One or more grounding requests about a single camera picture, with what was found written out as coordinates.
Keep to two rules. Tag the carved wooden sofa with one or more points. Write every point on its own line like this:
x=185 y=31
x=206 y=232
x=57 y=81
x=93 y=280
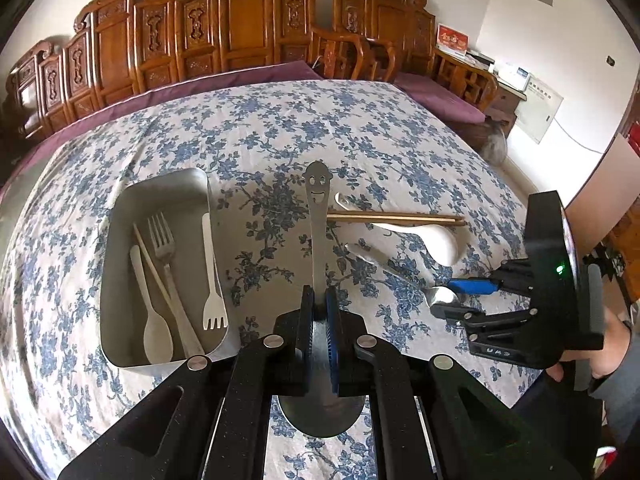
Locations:
x=240 y=15

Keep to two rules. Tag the red card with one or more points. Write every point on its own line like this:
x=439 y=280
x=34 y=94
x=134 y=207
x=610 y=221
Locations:
x=452 y=39

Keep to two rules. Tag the cream plastic spoon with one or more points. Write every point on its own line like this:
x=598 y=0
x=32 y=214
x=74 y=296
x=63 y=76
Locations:
x=157 y=335

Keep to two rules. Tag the person's right hand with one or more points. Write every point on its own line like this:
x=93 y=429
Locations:
x=615 y=350

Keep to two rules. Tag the cream plastic fork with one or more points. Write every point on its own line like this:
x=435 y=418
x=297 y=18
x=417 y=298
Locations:
x=212 y=305

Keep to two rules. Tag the purple sofa cushion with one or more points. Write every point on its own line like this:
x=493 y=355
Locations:
x=200 y=85

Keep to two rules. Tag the white ceramic spoon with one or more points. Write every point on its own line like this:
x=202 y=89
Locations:
x=440 y=245

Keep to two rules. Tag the blue floral tablecloth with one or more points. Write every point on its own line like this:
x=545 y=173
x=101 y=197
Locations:
x=250 y=125

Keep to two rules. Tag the metal tin box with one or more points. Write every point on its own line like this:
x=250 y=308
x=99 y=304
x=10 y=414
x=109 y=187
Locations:
x=165 y=195

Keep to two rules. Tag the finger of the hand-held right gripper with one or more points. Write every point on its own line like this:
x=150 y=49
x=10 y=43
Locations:
x=452 y=310
x=472 y=286

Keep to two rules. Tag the person's right forearm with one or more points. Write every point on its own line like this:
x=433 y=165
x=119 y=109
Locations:
x=620 y=400

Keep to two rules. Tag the white electrical panel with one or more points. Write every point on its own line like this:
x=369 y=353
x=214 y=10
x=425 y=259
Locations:
x=539 y=110

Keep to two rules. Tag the white desk device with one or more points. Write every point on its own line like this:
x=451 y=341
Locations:
x=512 y=76

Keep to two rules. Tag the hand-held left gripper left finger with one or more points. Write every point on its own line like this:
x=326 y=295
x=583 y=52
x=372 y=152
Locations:
x=302 y=320

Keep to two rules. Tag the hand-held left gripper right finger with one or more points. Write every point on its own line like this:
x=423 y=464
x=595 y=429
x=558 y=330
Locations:
x=332 y=330

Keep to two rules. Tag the small dark box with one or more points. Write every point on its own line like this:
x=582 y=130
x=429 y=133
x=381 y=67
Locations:
x=481 y=58

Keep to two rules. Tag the purple armchair cushion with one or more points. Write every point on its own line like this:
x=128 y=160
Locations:
x=435 y=95

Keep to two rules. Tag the carved wooden armchair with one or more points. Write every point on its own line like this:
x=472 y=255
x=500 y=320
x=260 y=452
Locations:
x=395 y=15

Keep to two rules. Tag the brown board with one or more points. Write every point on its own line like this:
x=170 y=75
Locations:
x=595 y=195

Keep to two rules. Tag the translucent plastic bag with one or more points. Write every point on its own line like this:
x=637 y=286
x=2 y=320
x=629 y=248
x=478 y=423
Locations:
x=495 y=142

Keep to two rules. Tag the metal fork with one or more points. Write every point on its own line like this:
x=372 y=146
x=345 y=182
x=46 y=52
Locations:
x=165 y=250

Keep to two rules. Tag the plain metal spoon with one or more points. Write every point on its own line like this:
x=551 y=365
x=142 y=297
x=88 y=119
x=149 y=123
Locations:
x=380 y=260

